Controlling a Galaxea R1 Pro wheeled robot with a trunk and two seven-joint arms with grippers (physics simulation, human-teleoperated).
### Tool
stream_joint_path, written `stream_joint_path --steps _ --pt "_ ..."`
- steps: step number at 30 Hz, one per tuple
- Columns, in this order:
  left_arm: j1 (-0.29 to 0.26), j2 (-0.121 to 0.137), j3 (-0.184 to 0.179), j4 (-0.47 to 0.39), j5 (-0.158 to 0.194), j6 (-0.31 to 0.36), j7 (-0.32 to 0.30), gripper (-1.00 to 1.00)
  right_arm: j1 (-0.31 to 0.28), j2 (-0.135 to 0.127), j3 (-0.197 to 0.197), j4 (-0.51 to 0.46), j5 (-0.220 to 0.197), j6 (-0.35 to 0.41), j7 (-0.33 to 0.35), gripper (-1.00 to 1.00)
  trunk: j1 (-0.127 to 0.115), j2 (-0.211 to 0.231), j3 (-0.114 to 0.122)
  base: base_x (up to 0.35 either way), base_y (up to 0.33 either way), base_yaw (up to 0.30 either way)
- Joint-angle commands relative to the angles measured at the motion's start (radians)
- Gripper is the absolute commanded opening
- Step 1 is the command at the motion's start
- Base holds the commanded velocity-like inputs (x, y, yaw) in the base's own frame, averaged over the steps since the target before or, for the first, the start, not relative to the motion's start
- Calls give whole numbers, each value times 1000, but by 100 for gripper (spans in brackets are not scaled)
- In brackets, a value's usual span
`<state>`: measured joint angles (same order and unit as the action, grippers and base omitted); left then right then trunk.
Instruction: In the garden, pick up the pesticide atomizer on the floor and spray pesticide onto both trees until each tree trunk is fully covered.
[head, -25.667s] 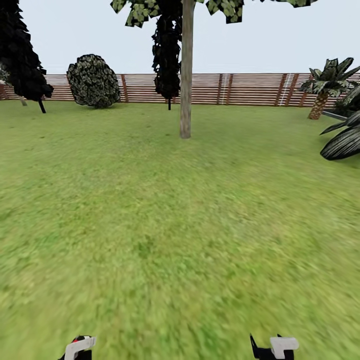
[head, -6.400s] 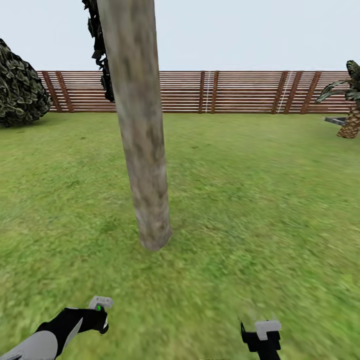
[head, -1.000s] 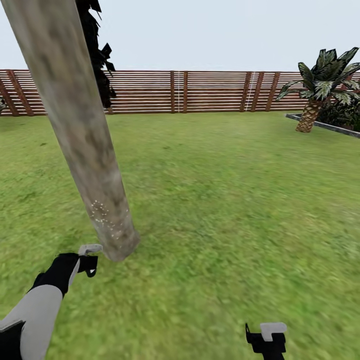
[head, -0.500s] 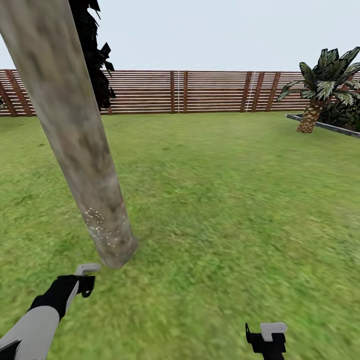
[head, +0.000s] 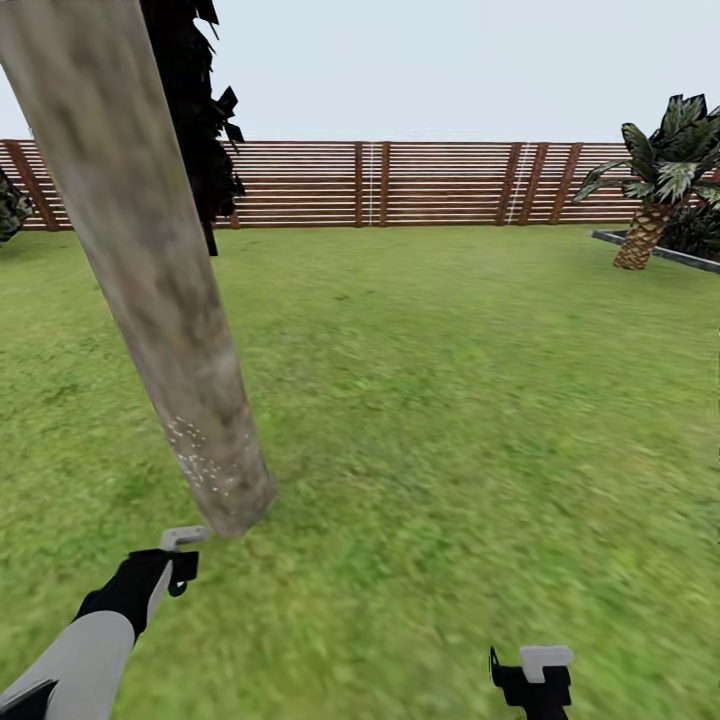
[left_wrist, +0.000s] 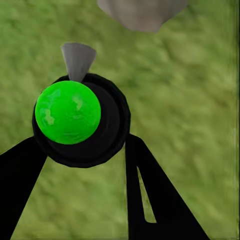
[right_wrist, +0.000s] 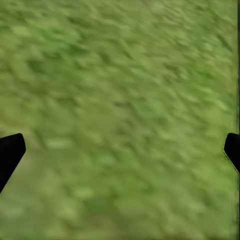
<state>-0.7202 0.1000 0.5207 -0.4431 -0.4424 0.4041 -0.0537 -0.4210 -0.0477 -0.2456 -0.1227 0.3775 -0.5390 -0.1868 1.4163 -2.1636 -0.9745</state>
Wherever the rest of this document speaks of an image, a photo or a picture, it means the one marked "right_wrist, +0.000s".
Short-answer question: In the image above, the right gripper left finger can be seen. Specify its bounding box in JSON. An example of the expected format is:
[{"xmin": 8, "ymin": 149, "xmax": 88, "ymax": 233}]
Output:
[{"xmin": 0, "ymin": 133, "xmax": 26, "ymax": 193}]

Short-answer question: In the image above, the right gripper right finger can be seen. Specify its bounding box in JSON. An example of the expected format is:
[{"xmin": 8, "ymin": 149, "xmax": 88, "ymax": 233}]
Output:
[{"xmin": 224, "ymin": 133, "xmax": 240, "ymax": 173}]

